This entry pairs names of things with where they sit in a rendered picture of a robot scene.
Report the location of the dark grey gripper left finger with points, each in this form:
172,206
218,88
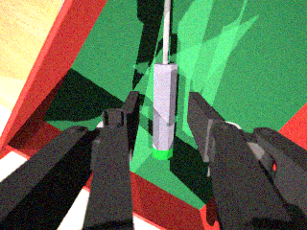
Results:
39,193

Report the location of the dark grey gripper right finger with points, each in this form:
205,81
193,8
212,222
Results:
247,197

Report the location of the grey screwdriver with green band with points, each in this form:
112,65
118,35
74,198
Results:
164,96

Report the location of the red tool chest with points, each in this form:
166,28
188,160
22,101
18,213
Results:
247,58

